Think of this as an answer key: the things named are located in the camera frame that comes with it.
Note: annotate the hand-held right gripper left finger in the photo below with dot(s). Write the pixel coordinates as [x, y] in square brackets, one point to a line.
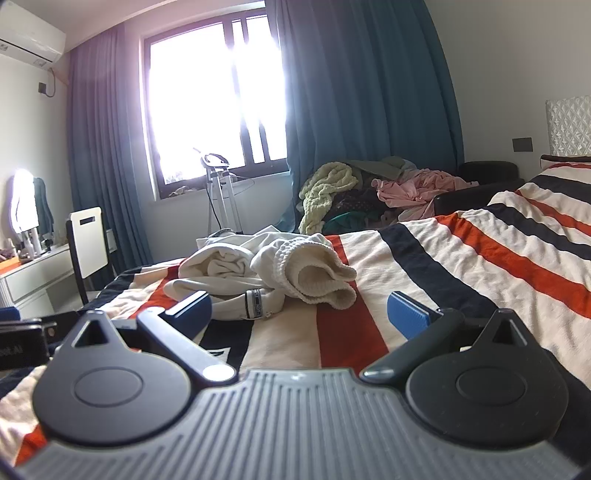
[194, 310]

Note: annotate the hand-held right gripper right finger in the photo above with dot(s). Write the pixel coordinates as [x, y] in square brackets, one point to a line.
[406, 318]

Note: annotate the white sweatshirt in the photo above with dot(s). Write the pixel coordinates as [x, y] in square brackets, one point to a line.
[304, 272]

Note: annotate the pile of dark clothes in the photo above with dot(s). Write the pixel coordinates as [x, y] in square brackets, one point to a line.
[355, 207]

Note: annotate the white desk with drawers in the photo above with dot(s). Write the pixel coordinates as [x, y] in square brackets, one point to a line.
[32, 277]

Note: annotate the orange box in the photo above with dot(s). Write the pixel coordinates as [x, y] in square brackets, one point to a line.
[8, 266]

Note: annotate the striped blanket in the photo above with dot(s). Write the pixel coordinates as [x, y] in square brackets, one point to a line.
[461, 258]

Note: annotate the group of cosmetic bottles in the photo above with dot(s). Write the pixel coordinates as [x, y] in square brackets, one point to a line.
[32, 247]

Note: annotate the white-backed black chair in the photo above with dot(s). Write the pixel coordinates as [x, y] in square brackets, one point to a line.
[90, 244]

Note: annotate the garment steamer stand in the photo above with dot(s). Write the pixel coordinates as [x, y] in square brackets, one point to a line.
[221, 184]

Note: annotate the pink cloth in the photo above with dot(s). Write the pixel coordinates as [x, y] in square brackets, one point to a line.
[415, 189]

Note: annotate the dark green hanging garment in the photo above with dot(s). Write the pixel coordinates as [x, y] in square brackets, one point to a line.
[45, 207]

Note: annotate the lit vanity mirror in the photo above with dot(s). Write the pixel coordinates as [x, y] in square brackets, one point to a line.
[23, 203]

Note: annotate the pale yellow knitted blanket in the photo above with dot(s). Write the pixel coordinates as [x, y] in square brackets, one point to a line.
[328, 189]

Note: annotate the olive cloth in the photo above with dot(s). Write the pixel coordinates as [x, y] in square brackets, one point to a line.
[374, 167]

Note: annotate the black armchair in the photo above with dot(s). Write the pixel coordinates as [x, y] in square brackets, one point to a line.
[489, 173]

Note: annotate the blue curtain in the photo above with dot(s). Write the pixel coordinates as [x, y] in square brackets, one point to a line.
[106, 161]
[369, 92]

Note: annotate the window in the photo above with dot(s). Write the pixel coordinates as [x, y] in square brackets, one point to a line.
[198, 92]

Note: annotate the white padded headboard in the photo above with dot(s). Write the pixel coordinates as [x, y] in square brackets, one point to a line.
[570, 124]

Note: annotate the white air conditioner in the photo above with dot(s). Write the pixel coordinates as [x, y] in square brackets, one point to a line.
[27, 44]

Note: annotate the dark wall switch plate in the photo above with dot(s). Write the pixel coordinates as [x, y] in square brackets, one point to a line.
[523, 144]

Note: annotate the black wall plug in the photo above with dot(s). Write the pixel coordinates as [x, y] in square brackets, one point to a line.
[44, 87]

